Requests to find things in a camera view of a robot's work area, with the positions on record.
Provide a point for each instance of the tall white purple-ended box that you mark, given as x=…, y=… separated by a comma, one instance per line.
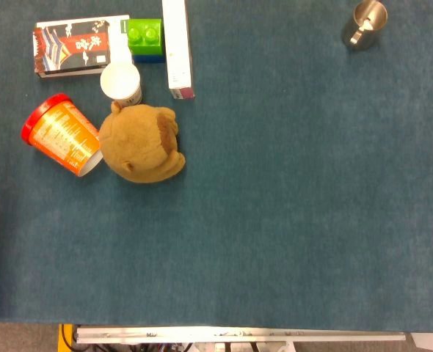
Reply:
x=178, y=44

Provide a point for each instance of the brown teddy bear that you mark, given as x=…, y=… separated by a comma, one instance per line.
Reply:
x=135, y=143

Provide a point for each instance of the stainless steel pitcher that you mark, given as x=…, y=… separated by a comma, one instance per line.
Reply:
x=367, y=29

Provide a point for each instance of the blue block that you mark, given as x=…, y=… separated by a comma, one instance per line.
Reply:
x=148, y=58

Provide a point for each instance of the green toy building block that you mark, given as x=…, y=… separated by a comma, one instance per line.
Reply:
x=145, y=40

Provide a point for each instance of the blue felt table cover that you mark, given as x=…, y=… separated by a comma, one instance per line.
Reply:
x=275, y=183

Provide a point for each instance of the orange canister red lid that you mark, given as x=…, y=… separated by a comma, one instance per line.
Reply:
x=62, y=135

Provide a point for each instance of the black red printed box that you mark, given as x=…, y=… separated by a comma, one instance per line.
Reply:
x=73, y=47

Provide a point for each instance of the yellow frame piece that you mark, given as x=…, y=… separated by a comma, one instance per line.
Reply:
x=65, y=341

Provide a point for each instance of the white paper cup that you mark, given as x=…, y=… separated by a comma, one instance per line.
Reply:
x=120, y=80

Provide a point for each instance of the aluminium profile rail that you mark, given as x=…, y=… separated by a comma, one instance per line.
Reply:
x=238, y=334

